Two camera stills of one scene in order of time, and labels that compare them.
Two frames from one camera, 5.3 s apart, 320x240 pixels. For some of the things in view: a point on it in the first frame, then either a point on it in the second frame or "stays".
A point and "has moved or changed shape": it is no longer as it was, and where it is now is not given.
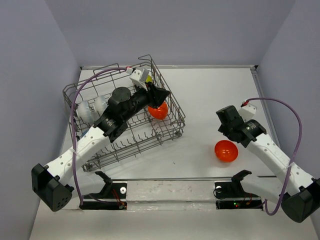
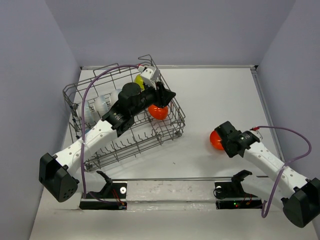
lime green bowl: (149, 79) has moved or changed shape
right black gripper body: (222, 128) -> (227, 149)
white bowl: (100, 104) stays
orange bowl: (160, 112) stays
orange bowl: (226, 151) -> (215, 140)
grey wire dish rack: (119, 110) stays
